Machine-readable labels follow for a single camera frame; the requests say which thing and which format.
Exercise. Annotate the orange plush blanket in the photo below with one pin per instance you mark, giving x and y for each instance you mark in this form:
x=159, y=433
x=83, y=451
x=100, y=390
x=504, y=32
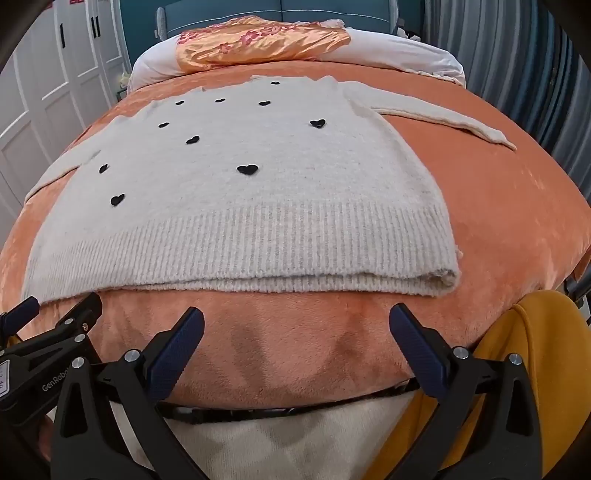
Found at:
x=498, y=221

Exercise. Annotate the orange floral satin pillow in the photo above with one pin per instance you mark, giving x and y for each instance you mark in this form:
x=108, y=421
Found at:
x=258, y=44

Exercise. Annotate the cream knit cloth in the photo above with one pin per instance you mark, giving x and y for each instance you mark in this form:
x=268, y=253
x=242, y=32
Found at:
x=286, y=443

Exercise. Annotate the white wardrobe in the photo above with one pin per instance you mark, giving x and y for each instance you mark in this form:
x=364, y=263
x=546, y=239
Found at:
x=51, y=87

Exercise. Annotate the teal headboard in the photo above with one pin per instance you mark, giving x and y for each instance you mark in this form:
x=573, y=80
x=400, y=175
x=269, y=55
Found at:
x=277, y=11

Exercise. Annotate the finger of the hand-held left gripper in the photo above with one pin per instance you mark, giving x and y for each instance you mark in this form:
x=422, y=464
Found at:
x=76, y=316
x=22, y=308

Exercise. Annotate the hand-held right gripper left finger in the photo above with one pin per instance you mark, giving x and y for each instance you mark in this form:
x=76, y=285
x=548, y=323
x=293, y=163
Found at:
x=178, y=342

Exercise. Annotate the blue-grey curtain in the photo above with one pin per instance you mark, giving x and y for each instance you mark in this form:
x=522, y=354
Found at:
x=521, y=69

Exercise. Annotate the yellow garment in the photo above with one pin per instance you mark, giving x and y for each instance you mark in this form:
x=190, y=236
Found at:
x=521, y=369

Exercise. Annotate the cream sweater with black hearts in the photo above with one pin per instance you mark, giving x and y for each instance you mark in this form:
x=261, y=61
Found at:
x=258, y=217

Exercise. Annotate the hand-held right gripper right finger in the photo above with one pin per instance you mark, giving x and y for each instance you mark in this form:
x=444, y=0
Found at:
x=415, y=344

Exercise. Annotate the white pillow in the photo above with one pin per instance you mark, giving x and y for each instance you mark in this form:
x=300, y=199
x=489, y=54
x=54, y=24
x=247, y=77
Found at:
x=397, y=53

